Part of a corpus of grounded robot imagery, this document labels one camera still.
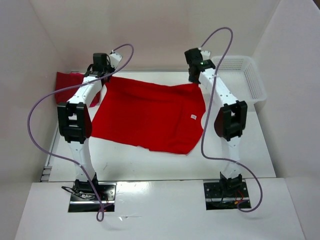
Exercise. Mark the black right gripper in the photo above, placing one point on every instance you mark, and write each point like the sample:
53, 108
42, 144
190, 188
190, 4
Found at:
193, 80

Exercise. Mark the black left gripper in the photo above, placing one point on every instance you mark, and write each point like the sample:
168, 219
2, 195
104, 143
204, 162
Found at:
108, 65

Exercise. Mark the pink red t shirt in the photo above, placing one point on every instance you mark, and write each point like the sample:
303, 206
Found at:
96, 101

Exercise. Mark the bright red t shirt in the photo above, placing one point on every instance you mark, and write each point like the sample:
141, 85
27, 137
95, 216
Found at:
152, 116

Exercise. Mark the dark red t shirt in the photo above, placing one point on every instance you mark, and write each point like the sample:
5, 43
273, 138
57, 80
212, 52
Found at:
65, 80

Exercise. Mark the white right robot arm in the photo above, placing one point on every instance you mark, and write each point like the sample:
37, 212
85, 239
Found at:
230, 120

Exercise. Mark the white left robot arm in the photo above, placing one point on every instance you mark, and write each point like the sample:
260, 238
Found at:
75, 124

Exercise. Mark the white plastic laundry basket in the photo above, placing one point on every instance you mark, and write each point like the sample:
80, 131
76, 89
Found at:
241, 76

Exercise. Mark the white neck label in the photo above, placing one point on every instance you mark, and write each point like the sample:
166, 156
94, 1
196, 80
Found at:
193, 116

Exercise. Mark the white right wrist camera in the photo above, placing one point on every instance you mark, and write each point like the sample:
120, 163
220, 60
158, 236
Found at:
206, 55

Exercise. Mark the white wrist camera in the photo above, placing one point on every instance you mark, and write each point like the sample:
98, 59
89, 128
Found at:
206, 55
114, 59

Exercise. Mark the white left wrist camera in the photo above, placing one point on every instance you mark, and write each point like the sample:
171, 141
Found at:
114, 59

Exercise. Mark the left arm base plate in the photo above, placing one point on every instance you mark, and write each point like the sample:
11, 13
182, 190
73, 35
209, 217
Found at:
84, 203

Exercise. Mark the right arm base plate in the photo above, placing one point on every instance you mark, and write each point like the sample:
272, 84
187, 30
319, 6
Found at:
218, 199

